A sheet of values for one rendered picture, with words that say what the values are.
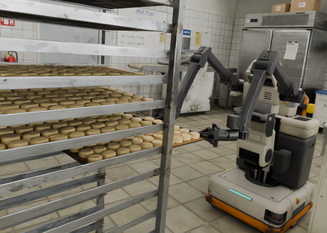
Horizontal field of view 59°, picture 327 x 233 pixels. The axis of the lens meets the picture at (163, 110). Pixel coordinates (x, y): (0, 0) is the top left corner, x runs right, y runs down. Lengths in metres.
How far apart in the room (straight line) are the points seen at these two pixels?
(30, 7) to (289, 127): 1.95
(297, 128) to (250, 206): 0.66
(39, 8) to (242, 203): 1.90
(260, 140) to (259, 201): 0.42
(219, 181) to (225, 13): 5.52
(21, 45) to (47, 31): 4.32
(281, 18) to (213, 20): 1.80
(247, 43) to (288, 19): 0.88
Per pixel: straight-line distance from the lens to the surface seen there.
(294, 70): 5.56
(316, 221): 2.05
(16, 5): 0.78
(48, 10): 0.81
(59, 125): 1.03
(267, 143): 2.15
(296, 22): 5.72
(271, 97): 2.07
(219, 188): 2.37
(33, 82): 0.80
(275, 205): 2.19
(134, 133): 1.00
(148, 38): 5.88
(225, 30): 7.40
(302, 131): 2.30
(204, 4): 6.87
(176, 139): 1.22
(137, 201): 1.13
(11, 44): 0.77
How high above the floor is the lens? 1.25
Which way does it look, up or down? 12 degrees down
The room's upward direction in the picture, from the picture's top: 5 degrees clockwise
